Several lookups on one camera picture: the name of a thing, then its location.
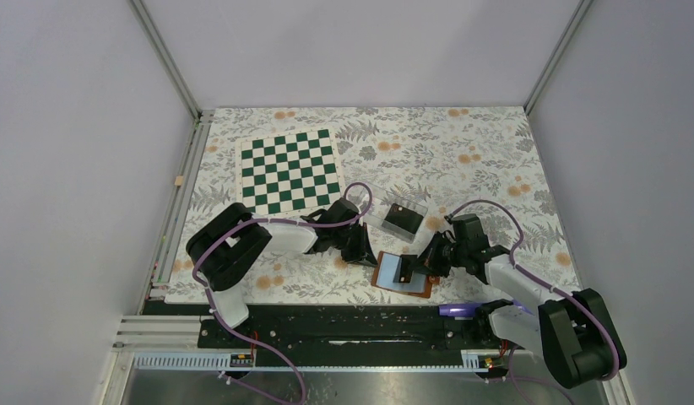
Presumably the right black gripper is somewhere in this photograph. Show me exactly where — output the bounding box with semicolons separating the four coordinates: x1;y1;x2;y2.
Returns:
407;231;468;278

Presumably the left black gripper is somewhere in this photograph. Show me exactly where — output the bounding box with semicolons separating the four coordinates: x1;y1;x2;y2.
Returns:
332;223;377;268

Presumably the brown leather card holder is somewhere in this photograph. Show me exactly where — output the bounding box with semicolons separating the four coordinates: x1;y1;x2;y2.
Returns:
371;251;441;299

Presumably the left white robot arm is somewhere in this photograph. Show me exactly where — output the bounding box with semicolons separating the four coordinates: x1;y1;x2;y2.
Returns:
186;197;377;347

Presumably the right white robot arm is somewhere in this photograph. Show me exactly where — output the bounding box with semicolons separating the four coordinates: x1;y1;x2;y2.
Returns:
394;214;627;388

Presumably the purple marker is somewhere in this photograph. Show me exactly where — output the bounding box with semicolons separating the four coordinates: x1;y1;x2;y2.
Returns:
438;300;532;319

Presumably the green white chessboard mat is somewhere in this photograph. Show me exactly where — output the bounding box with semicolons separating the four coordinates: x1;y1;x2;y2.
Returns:
235;127;346;218

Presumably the floral tablecloth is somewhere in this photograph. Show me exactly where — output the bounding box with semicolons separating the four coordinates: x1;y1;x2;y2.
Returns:
165;106;582;305

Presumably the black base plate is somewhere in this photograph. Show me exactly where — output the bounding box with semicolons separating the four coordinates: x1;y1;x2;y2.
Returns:
193;300;527;367

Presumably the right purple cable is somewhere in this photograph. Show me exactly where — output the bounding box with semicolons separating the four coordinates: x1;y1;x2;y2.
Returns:
444;199;622;405

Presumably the purple cable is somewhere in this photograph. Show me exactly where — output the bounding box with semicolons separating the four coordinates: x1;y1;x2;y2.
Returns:
444;199;622;405
191;181;375;405

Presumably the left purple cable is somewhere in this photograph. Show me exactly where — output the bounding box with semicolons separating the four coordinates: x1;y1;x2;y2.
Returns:
191;181;375;405

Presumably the aluminium frame rail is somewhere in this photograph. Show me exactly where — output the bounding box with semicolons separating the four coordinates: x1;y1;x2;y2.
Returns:
94;110;214;404

